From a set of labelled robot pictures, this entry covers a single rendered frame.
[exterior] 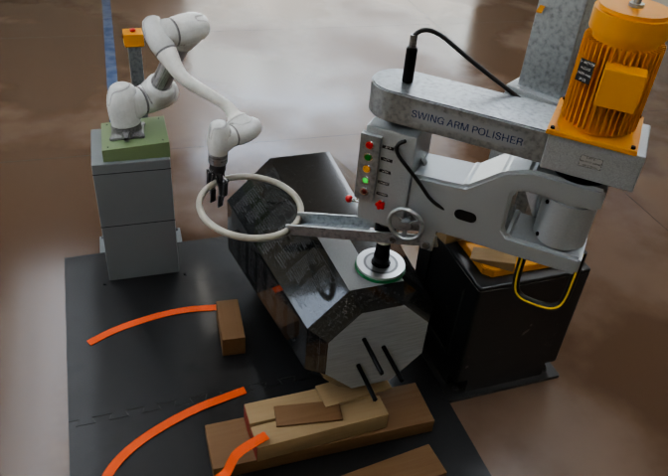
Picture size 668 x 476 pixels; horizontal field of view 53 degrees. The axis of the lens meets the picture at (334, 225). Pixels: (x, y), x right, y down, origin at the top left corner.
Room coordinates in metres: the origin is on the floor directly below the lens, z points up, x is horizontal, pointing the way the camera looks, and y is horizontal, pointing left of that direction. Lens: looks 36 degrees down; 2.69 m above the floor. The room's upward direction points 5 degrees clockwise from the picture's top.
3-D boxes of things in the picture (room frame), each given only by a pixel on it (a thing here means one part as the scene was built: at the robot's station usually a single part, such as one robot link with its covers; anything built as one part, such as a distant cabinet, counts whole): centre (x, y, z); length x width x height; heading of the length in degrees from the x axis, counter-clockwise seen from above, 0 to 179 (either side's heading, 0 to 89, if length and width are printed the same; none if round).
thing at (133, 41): (4.09, 1.37, 0.54); 0.20 x 0.20 x 1.09; 22
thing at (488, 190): (2.12, -0.58, 1.31); 0.74 x 0.23 x 0.49; 68
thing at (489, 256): (2.46, -0.74, 0.80); 0.20 x 0.10 x 0.05; 73
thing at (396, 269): (2.28, -0.22, 0.85); 0.21 x 0.21 x 0.01
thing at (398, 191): (2.25, -0.29, 1.32); 0.36 x 0.22 x 0.45; 68
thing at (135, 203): (3.18, 1.15, 0.40); 0.50 x 0.50 x 0.80; 20
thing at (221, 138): (2.66, 0.54, 1.19); 0.13 x 0.11 x 0.16; 140
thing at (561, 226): (2.03, -0.83, 1.35); 0.19 x 0.19 x 0.20
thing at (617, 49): (2.02, -0.82, 1.90); 0.31 x 0.28 x 0.40; 158
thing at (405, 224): (2.12, -0.28, 1.20); 0.15 x 0.10 x 0.15; 68
